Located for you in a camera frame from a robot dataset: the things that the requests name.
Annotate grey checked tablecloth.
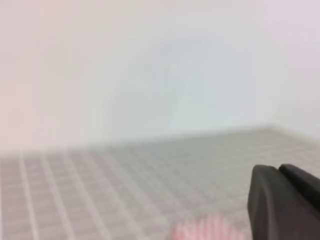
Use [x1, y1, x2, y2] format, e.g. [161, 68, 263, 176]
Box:
[0, 128, 320, 240]

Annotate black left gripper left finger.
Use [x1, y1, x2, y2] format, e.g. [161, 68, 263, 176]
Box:
[247, 165, 320, 240]

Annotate pink wavy striped towel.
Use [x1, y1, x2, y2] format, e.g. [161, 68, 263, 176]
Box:
[170, 216, 247, 240]

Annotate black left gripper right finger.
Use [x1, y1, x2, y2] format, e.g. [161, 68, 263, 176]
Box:
[278, 164, 320, 210]

